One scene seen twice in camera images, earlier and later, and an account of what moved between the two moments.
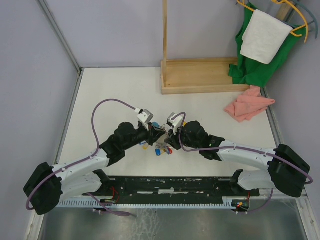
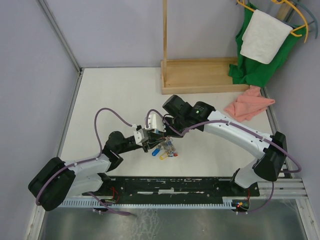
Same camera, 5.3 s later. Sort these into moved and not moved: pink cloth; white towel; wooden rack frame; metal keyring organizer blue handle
Moved: metal keyring organizer blue handle
Not moved: wooden rack frame; white towel; pink cloth
